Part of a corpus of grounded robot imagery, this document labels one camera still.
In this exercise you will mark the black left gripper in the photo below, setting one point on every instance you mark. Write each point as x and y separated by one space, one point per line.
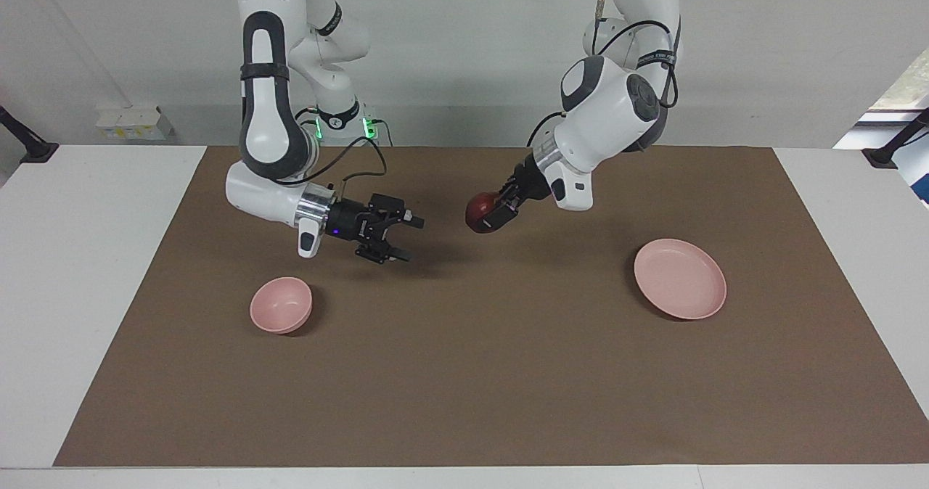
530 183

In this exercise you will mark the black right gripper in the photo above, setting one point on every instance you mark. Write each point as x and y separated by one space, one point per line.
352 220

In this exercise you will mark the red apple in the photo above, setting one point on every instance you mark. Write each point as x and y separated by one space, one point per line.
477 213

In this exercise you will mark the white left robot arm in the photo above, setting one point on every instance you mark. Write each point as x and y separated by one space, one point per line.
610 119

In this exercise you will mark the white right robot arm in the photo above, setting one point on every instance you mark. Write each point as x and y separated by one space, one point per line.
268 126

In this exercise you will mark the pink bowl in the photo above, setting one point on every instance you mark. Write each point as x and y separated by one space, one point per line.
279 307

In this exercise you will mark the pink plate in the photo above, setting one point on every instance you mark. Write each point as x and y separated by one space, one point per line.
678 278

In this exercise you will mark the brown table mat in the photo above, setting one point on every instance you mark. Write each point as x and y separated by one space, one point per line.
464 373

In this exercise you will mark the black clamp stand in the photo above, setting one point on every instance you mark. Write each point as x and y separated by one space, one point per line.
882 157
36 151

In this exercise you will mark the light blue object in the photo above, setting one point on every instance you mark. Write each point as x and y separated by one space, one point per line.
916 173

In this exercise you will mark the white wall socket box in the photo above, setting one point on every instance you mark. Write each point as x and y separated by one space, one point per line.
134 125

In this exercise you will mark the window with white frame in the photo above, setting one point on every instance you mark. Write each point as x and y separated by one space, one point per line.
907 86

